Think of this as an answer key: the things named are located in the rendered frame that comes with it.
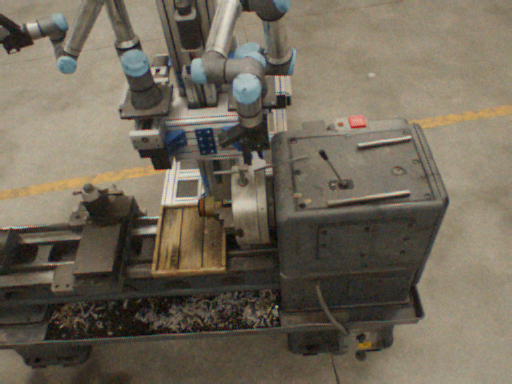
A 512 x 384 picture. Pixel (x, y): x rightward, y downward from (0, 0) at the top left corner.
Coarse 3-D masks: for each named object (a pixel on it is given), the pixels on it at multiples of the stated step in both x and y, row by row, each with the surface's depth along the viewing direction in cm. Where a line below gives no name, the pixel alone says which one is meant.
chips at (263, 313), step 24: (72, 312) 214; (96, 312) 214; (120, 312) 214; (144, 312) 213; (168, 312) 206; (192, 312) 206; (216, 312) 207; (240, 312) 203; (264, 312) 206; (48, 336) 208; (72, 336) 207; (96, 336) 207; (120, 336) 206
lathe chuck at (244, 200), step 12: (252, 180) 167; (240, 192) 165; (252, 192) 165; (240, 204) 165; (252, 204) 164; (240, 216) 165; (252, 216) 165; (252, 228) 167; (240, 240) 172; (252, 240) 172
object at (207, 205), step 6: (210, 198) 178; (198, 204) 178; (204, 204) 178; (210, 204) 177; (216, 204) 178; (222, 204) 183; (198, 210) 177; (204, 210) 178; (210, 210) 177; (204, 216) 179; (210, 216) 179
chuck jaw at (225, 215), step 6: (216, 210) 176; (222, 210) 176; (228, 210) 176; (216, 216) 176; (222, 216) 173; (228, 216) 173; (222, 222) 174; (228, 222) 171; (228, 228) 170; (234, 228) 170; (240, 228) 168; (240, 234) 170
